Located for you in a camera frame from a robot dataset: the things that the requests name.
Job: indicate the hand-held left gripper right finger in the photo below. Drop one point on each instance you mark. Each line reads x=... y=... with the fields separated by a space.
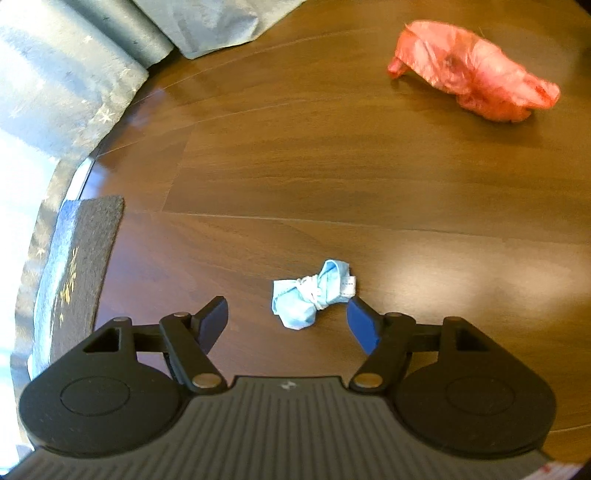
x=362 y=325

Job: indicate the red plastic bag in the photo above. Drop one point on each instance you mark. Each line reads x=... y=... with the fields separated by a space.
x=471 y=69

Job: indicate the grey-green furniture cover cloth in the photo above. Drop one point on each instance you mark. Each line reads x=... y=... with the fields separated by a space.
x=217 y=23

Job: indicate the grey doormat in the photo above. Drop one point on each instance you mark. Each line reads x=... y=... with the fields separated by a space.
x=87 y=258

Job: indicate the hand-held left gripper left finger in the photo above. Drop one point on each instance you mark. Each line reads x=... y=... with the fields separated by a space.
x=212 y=323

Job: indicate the light blue star curtain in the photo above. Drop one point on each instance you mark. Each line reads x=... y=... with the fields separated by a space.
x=55 y=83

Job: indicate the blue face mask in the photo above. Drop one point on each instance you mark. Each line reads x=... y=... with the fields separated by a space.
x=304 y=300

